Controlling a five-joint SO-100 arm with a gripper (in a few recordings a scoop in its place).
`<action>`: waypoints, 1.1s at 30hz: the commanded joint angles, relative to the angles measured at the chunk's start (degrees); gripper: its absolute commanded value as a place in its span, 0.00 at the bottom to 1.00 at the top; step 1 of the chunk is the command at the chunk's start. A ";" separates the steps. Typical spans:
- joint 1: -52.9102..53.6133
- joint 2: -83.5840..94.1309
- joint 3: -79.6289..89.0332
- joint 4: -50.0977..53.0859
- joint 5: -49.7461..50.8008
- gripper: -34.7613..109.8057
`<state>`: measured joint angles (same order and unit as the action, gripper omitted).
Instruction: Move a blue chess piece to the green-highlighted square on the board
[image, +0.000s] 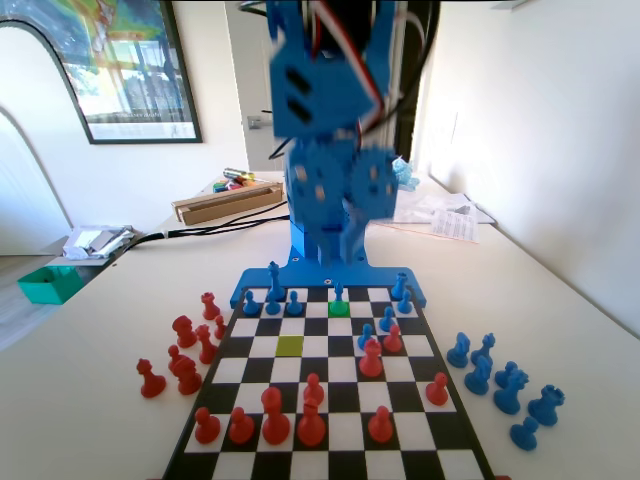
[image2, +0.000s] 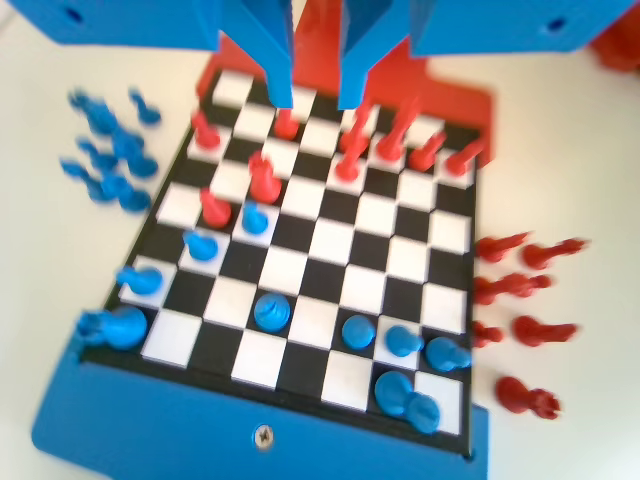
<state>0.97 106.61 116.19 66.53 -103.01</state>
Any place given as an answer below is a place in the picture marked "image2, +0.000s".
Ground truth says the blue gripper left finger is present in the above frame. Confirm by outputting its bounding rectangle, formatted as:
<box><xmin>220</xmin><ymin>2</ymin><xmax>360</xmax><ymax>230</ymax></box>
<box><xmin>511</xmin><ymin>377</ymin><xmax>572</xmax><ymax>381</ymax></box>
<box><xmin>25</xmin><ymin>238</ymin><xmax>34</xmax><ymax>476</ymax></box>
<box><xmin>218</xmin><ymin>0</ymin><xmax>295</xmax><ymax>109</ymax></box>

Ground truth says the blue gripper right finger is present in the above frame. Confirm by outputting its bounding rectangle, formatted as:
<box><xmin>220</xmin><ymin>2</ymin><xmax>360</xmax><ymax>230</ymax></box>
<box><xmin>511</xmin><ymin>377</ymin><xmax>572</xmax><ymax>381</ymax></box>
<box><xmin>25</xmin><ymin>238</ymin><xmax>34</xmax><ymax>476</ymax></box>
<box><xmin>337</xmin><ymin>0</ymin><xmax>414</xmax><ymax>111</ymax></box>

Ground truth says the red plastic toy figure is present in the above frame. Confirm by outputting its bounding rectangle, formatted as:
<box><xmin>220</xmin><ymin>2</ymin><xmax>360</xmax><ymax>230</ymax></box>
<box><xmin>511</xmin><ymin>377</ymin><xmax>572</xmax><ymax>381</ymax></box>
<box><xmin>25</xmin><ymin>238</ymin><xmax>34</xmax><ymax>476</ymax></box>
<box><xmin>495</xmin><ymin>374</ymin><xmax>561</xmax><ymax>420</ymax></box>

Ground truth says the red chess pawn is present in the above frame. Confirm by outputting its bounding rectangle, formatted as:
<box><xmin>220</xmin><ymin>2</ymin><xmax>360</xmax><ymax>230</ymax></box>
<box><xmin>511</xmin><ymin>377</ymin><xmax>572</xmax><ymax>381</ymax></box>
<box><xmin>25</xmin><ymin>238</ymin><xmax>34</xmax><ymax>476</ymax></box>
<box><xmin>408</xmin><ymin>130</ymin><xmax>449</xmax><ymax>171</ymax></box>
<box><xmin>514</xmin><ymin>273</ymin><xmax>554</xmax><ymax>300</ymax></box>
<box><xmin>443</xmin><ymin>139</ymin><xmax>486</xmax><ymax>176</ymax></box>
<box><xmin>191</xmin><ymin>110</ymin><xmax>222</xmax><ymax>151</ymax></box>
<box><xmin>198</xmin><ymin>187</ymin><xmax>234</xmax><ymax>229</ymax></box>
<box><xmin>333</xmin><ymin>144</ymin><xmax>361</xmax><ymax>182</ymax></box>
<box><xmin>273</xmin><ymin>106</ymin><xmax>301</xmax><ymax>141</ymax></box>
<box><xmin>520</xmin><ymin>238</ymin><xmax>589</xmax><ymax>271</ymax></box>
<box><xmin>472</xmin><ymin>322</ymin><xmax>505</xmax><ymax>349</ymax></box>

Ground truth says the red chess bishop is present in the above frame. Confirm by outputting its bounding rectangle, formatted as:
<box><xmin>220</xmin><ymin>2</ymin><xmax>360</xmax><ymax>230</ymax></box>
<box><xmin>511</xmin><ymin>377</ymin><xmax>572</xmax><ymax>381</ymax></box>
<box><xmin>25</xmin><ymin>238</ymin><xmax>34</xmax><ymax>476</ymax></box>
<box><xmin>339</xmin><ymin>102</ymin><xmax>376</xmax><ymax>151</ymax></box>
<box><xmin>472</xmin><ymin>272</ymin><xmax>526</xmax><ymax>306</ymax></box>

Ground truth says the blue chess pawn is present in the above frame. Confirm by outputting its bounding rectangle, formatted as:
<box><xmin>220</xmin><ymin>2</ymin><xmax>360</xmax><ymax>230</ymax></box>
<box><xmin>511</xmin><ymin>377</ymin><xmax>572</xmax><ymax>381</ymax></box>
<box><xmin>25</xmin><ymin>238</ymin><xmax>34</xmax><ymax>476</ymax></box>
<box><xmin>384</xmin><ymin>324</ymin><xmax>426</xmax><ymax>358</ymax></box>
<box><xmin>241</xmin><ymin>202</ymin><xmax>269</xmax><ymax>235</ymax></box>
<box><xmin>127</xmin><ymin>85</ymin><xmax>163</xmax><ymax>126</ymax></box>
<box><xmin>74</xmin><ymin>137</ymin><xmax>120</xmax><ymax>171</ymax></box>
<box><xmin>424</xmin><ymin>336</ymin><xmax>474</xmax><ymax>372</ymax></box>
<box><xmin>341</xmin><ymin>314</ymin><xmax>377</xmax><ymax>350</ymax></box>
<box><xmin>182</xmin><ymin>229</ymin><xmax>220</xmax><ymax>263</ymax></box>
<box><xmin>115</xmin><ymin>265</ymin><xmax>165</xmax><ymax>297</ymax></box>

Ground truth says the blue chess rook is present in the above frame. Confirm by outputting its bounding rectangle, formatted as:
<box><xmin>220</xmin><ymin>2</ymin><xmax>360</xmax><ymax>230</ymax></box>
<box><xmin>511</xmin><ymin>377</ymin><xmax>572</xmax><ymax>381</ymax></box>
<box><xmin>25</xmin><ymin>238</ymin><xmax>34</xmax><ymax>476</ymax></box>
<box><xmin>67</xmin><ymin>87</ymin><xmax>121</xmax><ymax>136</ymax></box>
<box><xmin>75</xmin><ymin>305</ymin><xmax>150</xmax><ymax>351</ymax></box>

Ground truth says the blue chess queen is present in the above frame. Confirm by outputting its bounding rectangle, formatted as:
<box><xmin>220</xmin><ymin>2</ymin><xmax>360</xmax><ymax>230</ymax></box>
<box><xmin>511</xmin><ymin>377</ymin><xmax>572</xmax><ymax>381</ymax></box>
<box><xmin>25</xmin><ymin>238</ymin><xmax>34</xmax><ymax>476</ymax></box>
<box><xmin>58</xmin><ymin>157</ymin><xmax>126</xmax><ymax>201</ymax></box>

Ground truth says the blue chess king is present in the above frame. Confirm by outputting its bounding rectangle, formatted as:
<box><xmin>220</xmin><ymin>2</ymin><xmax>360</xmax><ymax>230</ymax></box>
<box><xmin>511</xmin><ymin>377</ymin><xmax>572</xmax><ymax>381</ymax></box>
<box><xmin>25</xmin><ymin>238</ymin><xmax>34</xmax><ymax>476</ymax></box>
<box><xmin>373</xmin><ymin>370</ymin><xmax>442</xmax><ymax>435</ymax></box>

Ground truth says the black white chessboard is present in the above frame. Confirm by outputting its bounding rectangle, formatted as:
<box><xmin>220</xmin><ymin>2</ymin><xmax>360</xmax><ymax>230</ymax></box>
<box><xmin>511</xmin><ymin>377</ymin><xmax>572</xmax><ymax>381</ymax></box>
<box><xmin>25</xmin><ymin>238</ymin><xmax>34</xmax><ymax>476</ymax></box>
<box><xmin>77</xmin><ymin>67</ymin><xmax>494</xmax><ymax>461</ymax></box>

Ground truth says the red plastic part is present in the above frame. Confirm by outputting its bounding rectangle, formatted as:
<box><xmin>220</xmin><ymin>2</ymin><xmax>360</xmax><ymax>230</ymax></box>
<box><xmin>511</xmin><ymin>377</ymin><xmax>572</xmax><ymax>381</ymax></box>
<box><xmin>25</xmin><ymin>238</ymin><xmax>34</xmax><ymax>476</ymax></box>
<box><xmin>589</xmin><ymin>22</ymin><xmax>640</xmax><ymax>75</ymax></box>

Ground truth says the red base plate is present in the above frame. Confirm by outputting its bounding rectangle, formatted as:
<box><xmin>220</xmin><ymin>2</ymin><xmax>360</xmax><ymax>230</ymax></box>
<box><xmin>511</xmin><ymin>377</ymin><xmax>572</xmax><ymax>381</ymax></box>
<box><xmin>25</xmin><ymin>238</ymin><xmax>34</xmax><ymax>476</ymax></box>
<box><xmin>196</xmin><ymin>0</ymin><xmax>503</xmax><ymax>169</ymax></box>

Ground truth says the blue base plate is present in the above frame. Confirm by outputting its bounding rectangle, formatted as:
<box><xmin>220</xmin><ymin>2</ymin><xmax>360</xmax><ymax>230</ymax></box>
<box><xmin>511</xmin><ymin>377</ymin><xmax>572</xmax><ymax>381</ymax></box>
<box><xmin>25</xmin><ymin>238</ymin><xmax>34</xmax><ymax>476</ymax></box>
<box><xmin>29</xmin><ymin>319</ymin><xmax>494</xmax><ymax>480</ymax></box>

